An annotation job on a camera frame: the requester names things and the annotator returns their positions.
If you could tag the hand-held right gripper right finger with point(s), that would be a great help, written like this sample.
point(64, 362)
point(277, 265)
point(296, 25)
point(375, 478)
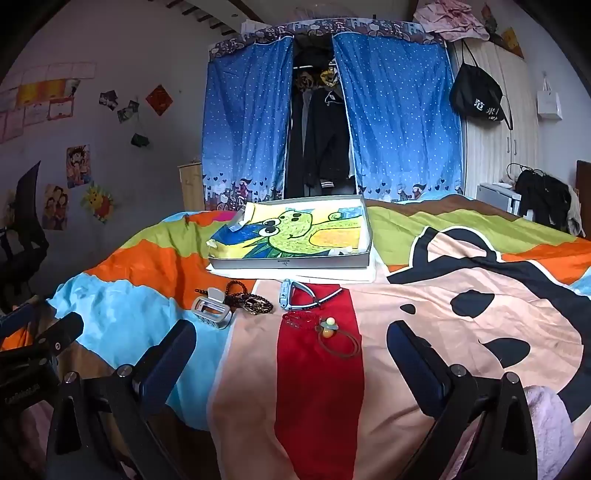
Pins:
point(415, 369)

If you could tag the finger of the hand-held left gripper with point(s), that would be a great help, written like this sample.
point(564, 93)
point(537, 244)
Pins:
point(21, 319)
point(64, 330)

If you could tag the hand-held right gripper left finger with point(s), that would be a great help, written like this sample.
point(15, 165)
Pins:
point(161, 369)

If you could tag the beige hair claw clip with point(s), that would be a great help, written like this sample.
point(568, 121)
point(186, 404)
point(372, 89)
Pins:
point(221, 314)

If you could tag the blue smart watch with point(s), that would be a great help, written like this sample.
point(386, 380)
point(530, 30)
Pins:
point(282, 295)

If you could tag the grey shallow cardboard box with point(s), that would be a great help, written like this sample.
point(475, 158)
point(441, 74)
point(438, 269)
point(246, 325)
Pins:
point(286, 264)

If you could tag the person's left forearm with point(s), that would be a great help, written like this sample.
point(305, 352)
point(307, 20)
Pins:
point(30, 431)

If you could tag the black office chair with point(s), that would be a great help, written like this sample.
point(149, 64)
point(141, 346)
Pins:
point(27, 217)

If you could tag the colourful printed blanket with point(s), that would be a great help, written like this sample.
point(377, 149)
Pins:
point(138, 258)

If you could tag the white paper sheet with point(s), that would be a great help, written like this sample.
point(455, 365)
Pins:
point(332, 275)

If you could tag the pink fluffy clothing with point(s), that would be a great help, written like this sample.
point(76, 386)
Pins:
point(549, 429)

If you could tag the small wooden cabinet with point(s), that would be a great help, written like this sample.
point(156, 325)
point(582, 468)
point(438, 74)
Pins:
point(191, 189)

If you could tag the crayon dinosaur drawing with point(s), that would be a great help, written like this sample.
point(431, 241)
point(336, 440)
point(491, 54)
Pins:
point(295, 230)

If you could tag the white low cabinet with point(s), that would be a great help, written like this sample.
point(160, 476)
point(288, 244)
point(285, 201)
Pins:
point(496, 196)

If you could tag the black backpack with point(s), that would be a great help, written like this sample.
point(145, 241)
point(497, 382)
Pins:
point(542, 198)

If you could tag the beige wardrobe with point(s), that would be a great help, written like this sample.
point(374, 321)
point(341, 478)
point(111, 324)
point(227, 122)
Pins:
point(521, 152)

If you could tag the black hanging jacket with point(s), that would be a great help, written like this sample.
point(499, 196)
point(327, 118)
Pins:
point(328, 138)

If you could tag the red diamond paper decoration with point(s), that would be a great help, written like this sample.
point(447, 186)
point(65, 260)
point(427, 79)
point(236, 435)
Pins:
point(159, 99)

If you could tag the wooden headboard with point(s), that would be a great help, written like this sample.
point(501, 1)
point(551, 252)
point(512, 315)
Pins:
point(584, 184)

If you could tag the blue dotted curtain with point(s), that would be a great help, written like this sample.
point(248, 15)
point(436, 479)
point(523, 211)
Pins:
point(244, 129)
point(397, 115)

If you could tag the white paper bag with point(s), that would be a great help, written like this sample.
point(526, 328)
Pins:
point(549, 106)

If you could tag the pink clothing pile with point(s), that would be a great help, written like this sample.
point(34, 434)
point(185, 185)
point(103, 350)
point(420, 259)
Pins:
point(452, 18)

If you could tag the patterned curtain valance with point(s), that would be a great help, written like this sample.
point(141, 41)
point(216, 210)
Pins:
point(277, 30)

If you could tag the family cartoon wall poster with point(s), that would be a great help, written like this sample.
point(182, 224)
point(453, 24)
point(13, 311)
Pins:
point(55, 207)

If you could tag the yellow cartoon wall sticker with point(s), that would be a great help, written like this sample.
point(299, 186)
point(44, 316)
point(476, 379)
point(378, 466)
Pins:
point(98, 201)

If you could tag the cartoon character wall poster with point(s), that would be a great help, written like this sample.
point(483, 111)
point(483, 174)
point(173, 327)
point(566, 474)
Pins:
point(78, 166)

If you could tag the green wall ornament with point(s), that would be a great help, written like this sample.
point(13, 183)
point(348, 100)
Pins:
point(140, 139)

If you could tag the group of wall certificates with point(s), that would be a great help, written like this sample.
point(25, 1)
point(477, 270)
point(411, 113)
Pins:
point(41, 92)

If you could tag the small wall photo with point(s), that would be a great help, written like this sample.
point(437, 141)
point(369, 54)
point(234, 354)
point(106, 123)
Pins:
point(108, 99)
point(128, 110)

